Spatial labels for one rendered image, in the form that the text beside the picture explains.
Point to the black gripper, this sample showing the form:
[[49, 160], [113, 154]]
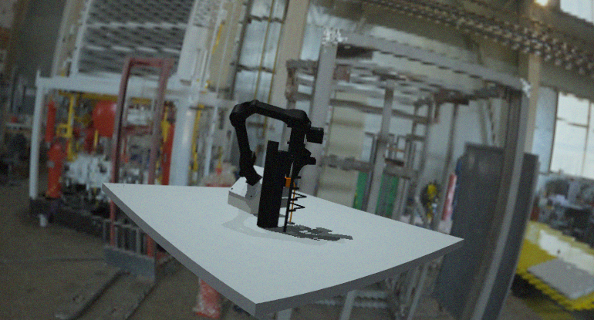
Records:
[[295, 149]]

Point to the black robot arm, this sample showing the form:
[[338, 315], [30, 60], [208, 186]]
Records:
[[294, 118]]

